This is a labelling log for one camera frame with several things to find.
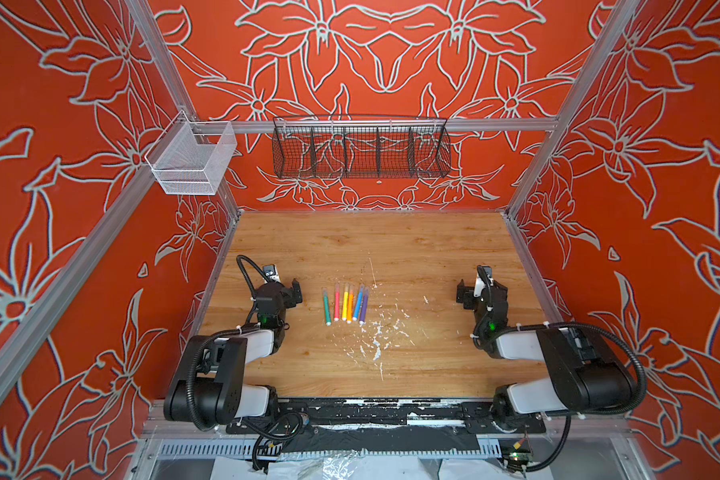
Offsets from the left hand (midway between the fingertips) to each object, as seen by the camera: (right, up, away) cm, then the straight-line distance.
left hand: (278, 281), depth 91 cm
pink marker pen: (+18, -7, +2) cm, 20 cm away
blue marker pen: (+25, -8, +1) cm, 26 cm away
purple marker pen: (+27, -9, +1) cm, 28 cm away
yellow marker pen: (+21, -8, +1) cm, 22 cm away
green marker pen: (+15, -8, +1) cm, 17 cm away
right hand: (+62, +1, 0) cm, 62 cm away
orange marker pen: (+23, -9, 0) cm, 24 cm away
